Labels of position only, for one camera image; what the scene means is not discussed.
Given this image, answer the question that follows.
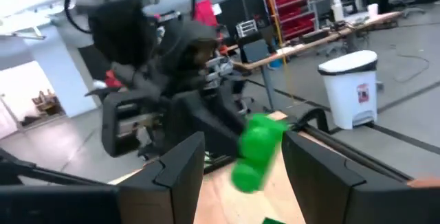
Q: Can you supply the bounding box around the bright green rounded toy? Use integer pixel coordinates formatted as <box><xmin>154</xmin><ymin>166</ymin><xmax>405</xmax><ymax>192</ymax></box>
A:
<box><xmin>230</xmin><ymin>112</ymin><xmax>290</xmax><ymax>194</ymax></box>

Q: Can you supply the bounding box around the wooden workbench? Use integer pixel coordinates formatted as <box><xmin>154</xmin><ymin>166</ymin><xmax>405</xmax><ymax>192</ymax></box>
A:
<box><xmin>232</xmin><ymin>10</ymin><xmax>404</xmax><ymax>111</ymax></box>

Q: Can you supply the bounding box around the black corner bracket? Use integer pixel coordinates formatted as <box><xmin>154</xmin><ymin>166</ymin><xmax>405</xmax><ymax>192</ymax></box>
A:
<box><xmin>291</xmin><ymin>107</ymin><xmax>330</xmax><ymax>133</ymax></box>

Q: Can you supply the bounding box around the white trash can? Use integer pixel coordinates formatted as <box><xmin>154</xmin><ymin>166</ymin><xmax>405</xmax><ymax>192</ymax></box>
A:
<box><xmin>317</xmin><ymin>49</ymin><xmax>379</xmax><ymax>131</ymax></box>

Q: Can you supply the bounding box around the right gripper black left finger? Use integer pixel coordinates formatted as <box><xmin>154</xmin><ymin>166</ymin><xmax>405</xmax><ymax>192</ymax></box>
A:
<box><xmin>0</xmin><ymin>131</ymin><xmax>206</xmax><ymax>224</ymax></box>

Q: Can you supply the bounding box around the red bin shelf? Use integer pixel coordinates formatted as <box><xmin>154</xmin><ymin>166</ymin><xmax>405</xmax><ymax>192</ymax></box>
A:
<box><xmin>266</xmin><ymin>0</ymin><xmax>321</xmax><ymax>42</ymax></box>

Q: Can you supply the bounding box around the black aluminium table frame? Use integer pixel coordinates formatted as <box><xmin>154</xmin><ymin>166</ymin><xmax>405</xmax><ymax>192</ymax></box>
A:
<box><xmin>298</xmin><ymin>124</ymin><xmax>415</xmax><ymax>183</ymax></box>

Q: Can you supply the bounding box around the white cup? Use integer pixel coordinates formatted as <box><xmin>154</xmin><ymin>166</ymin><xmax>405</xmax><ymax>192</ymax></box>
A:
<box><xmin>366</xmin><ymin>3</ymin><xmax>380</xmax><ymax>21</ymax></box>

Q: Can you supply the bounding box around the person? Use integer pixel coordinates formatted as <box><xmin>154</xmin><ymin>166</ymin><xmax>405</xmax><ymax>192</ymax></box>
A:
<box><xmin>111</xmin><ymin>20</ymin><xmax>249</xmax><ymax>115</ymax></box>

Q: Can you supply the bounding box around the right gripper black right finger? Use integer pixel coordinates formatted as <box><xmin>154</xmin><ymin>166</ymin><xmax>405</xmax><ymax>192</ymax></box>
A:
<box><xmin>281</xmin><ymin>130</ymin><xmax>440</xmax><ymax>224</ymax></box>

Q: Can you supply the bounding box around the white plastic bottle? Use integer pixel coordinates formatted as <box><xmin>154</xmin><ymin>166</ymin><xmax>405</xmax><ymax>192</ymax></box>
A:
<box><xmin>331</xmin><ymin>0</ymin><xmax>345</xmax><ymax>23</ymax></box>

